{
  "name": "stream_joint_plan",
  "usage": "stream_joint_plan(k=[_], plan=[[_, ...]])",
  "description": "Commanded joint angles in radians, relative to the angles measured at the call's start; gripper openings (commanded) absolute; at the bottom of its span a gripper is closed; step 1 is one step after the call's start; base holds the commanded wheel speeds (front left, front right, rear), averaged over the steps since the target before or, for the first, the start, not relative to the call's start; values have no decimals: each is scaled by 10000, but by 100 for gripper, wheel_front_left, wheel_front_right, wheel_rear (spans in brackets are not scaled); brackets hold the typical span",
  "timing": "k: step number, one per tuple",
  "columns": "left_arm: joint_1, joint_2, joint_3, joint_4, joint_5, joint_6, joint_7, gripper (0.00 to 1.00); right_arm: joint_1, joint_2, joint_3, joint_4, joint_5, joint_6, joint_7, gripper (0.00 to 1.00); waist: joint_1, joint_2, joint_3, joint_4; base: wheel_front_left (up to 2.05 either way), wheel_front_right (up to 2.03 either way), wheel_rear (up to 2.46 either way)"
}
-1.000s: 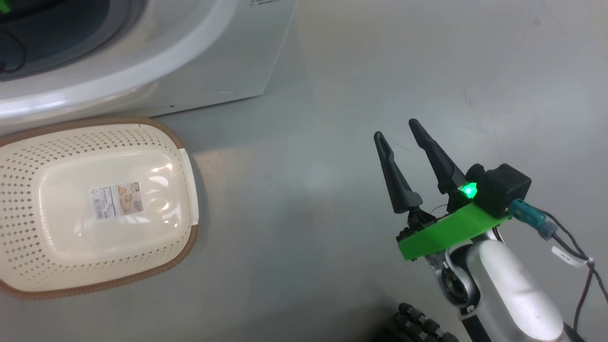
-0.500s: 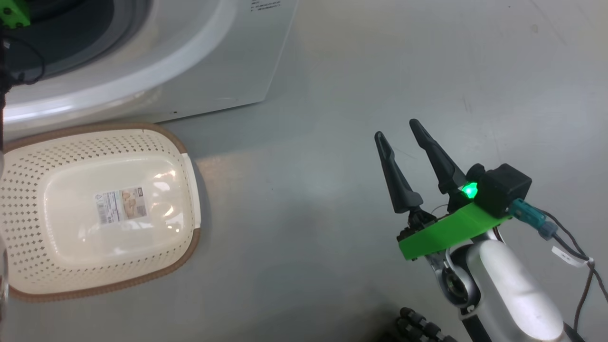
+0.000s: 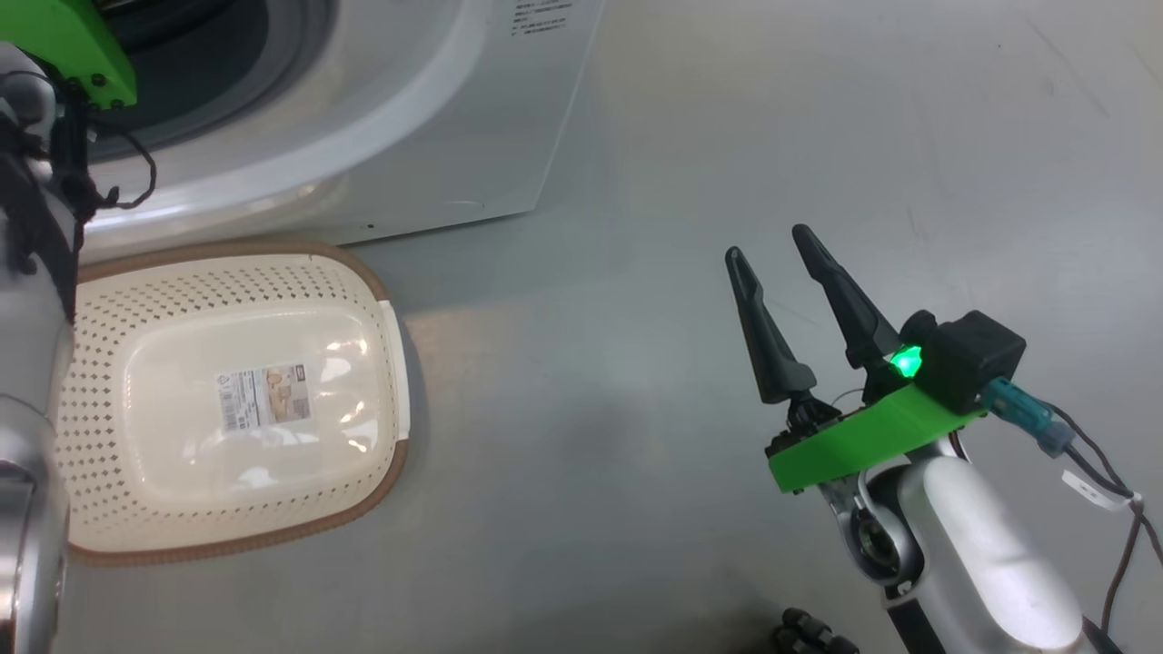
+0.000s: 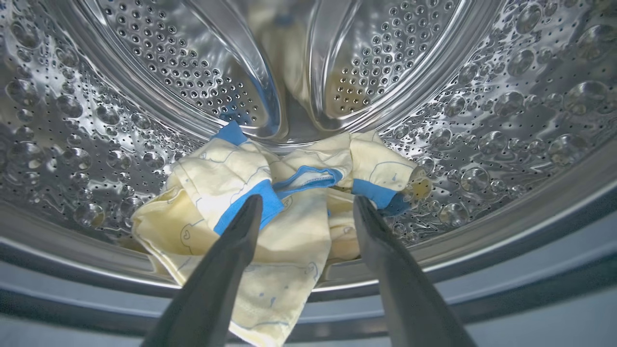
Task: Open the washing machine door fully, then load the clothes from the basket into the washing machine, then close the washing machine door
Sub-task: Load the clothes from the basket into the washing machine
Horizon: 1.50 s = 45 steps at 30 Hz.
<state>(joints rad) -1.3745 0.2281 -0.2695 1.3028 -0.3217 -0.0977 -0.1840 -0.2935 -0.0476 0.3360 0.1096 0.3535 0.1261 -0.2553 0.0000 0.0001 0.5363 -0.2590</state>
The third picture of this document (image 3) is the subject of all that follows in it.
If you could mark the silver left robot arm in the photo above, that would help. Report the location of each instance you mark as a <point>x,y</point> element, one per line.
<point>32,363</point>

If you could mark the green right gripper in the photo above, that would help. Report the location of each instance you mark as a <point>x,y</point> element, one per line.
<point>863,450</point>

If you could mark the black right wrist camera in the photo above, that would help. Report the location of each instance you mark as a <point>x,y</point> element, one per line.
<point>968,359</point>

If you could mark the white washing machine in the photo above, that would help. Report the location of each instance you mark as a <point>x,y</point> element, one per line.
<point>436,136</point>

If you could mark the cream plastic laundry basket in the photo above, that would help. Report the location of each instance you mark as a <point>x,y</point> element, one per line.
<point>227,509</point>

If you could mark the basket product label sticker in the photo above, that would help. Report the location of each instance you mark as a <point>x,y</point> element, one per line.
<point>263,398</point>

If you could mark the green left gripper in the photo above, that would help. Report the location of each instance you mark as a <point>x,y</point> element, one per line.
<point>64,36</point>

